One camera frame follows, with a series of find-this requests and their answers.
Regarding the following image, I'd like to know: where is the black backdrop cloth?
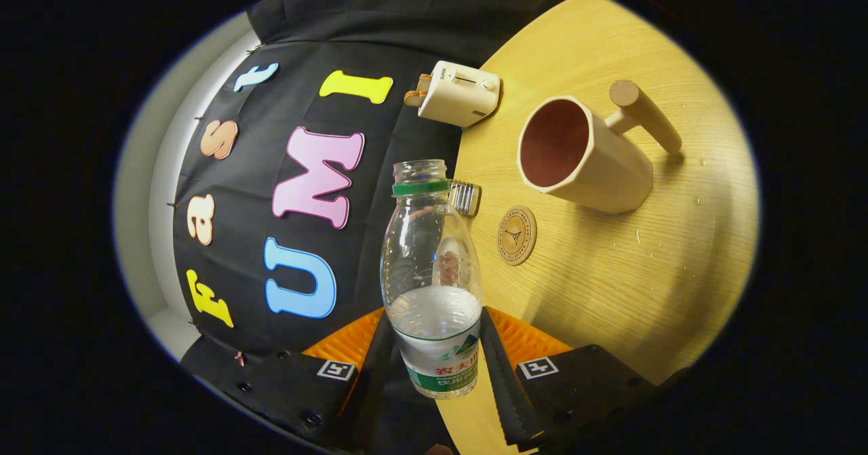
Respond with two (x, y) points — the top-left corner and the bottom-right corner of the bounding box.
(173, 0), (591, 455)

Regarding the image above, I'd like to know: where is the white toaster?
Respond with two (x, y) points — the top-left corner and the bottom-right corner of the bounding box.
(417, 60), (502, 128)

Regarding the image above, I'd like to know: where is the clear plastic juice bottle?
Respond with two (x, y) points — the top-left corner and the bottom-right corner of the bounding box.
(380, 159), (484, 399)

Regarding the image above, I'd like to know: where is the metal wire basket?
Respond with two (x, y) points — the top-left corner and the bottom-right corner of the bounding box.
(448, 180), (482, 217)

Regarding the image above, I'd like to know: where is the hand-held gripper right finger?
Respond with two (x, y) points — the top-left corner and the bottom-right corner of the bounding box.
(479, 306), (658, 452)

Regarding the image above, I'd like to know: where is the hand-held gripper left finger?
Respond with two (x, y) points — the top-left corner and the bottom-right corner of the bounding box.
(231, 307), (398, 453)

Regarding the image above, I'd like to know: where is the wooden table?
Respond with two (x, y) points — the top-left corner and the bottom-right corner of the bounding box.
(434, 0), (760, 455)

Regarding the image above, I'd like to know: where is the beige cup with wooden handle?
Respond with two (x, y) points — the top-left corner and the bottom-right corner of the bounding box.
(517, 80), (683, 215)

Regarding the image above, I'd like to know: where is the round cork coaster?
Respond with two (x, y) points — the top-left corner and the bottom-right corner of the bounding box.
(497, 205), (538, 266)

